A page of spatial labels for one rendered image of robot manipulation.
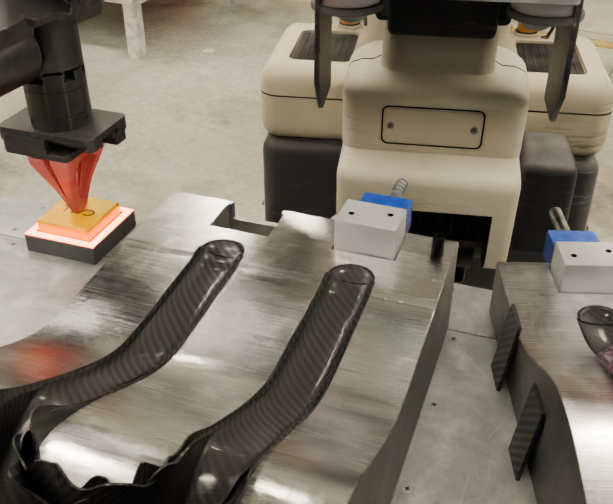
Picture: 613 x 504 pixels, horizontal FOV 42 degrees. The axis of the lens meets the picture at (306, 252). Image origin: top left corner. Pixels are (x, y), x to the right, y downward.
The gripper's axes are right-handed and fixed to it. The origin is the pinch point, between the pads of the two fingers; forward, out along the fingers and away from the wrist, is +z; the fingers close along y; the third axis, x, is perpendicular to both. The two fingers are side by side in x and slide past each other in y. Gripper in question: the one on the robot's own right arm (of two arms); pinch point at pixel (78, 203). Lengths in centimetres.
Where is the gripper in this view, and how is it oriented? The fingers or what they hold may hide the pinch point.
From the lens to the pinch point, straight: 83.0
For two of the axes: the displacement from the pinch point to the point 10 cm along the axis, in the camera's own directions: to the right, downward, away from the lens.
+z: 0.0, 8.3, 5.6
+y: 9.4, 1.9, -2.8
